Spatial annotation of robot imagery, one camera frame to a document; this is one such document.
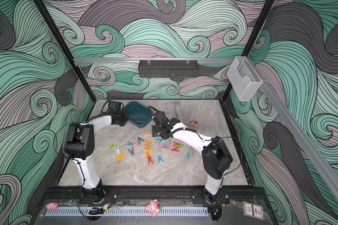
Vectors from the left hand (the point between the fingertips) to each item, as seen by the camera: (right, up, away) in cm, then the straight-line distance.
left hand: (130, 115), depth 101 cm
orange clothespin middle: (+14, -23, -10) cm, 29 cm away
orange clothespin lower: (+14, -26, -13) cm, 32 cm away
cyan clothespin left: (+1, -20, -7) cm, 21 cm away
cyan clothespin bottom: (+22, -27, -15) cm, 38 cm away
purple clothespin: (+25, -21, -8) cm, 34 cm away
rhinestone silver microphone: (+36, +4, +9) cm, 37 cm away
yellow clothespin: (-3, -27, -13) cm, 30 cm away
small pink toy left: (-31, -45, -32) cm, 63 cm away
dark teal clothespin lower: (+3, -24, -11) cm, 27 cm away
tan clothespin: (+13, -14, -3) cm, 19 cm away
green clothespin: (-10, -21, -8) cm, 25 cm away
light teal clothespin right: (+40, -26, -13) cm, 50 cm away
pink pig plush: (+20, -44, -34) cm, 59 cm away
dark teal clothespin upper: (+8, -17, -5) cm, 19 cm away
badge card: (+69, -47, -32) cm, 90 cm away
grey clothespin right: (+43, -22, -10) cm, 49 cm away
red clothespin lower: (+16, -28, -15) cm, 35 cm away
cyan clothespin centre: (+22, -18, -5) cm, 29 cm away
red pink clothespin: (+32, -23, -11) cm, 41 cm away
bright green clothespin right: (+35, -21, -8) cm, 42 cm away
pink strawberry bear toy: (+47, -6, 0) cm, 47 cm away
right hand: (+20, -11, -15) cm, 27 cm away
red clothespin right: (+33, -20, -8) cm, 39 cm away
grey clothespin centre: (+28, -18, -7) cm, 34 cm away
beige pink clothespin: (+6, -19, -8) cm, 22 cm away
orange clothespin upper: (+14, -19, -6) cm, 25 cm away
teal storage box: (+4, -1, +13) cm, 14 cm away
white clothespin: (-6, -23, -11) cm, 26 cm away
